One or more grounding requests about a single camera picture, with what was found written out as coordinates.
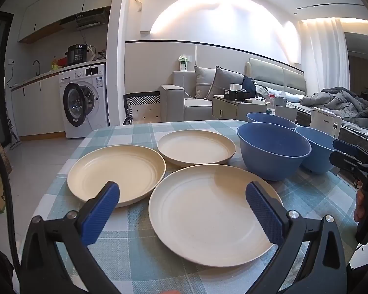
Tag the white upper kitchen cabinets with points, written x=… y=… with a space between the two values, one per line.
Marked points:
x=55 y=9

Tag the white curtain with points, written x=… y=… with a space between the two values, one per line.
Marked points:
x=325 y=55

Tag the teal checkered tablecloth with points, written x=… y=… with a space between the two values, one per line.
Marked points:
x=135 y=251

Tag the yellow bottle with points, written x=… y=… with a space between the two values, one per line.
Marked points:
x=54 y=65

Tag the beige side cabinet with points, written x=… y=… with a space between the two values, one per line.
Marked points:
x=227 y=108

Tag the black pressure cooker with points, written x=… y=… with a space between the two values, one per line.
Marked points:
x=77 y=55

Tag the white marble side table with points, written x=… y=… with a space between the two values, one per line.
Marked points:
x=286 y=111

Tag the grey pillow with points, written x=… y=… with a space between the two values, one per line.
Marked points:
x=227 y=82
x=202 y=82

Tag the black box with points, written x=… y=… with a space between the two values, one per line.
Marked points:
x=233 y=95

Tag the upright floor mop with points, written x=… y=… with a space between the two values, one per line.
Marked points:
x=13 y=134

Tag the cream round plate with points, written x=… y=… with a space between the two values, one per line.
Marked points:
x=194 y=147
x=116 y=171
x=208 y=211

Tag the blue bowl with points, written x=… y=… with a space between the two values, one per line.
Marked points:
x=273 y=153
x=270 y=119
x=317 y=153

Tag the white electric kettle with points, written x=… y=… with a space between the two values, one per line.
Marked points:
x=322 y=122

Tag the range hood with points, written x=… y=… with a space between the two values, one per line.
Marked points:
x=89 y=21

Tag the white kitchen base cabinet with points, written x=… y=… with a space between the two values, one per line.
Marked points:
x=40 y=107

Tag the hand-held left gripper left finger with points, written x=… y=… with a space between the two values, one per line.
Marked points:
x=101 y=213

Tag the grey sofa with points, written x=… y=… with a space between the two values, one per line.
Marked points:
x=196 y=107

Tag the black white patterned chair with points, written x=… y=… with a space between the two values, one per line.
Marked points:
x=141 y=99

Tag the upholstered bed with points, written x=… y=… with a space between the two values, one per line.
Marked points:
x=294 y=79

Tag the person's right hand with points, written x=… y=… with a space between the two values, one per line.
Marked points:
x=359 y=205

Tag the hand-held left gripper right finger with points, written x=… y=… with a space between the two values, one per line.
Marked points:
x=263 y=214

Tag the kitchen faucet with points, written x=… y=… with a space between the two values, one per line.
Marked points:
x=39 y=69

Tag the white green wall device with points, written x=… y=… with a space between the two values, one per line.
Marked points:
x=184 y=64

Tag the white washing machine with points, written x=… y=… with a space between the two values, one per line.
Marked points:
x=95 y=104

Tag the grey duvet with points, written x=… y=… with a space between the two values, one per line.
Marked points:
x=334 y=101

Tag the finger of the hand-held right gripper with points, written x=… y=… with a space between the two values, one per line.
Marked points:
x=345 y=147
x=352 y=165

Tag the clear water bottle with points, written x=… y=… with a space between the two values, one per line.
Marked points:
x=270 y=107

